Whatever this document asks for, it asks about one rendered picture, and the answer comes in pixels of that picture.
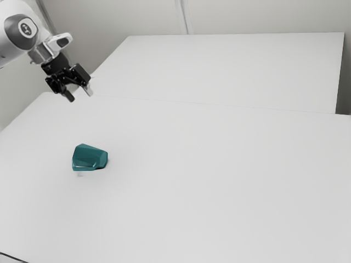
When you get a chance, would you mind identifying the teal faceted mug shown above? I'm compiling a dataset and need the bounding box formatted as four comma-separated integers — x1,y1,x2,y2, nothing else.
71,142,109,173

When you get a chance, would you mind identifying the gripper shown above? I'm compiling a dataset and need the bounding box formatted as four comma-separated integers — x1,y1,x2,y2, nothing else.
41,53,94,104

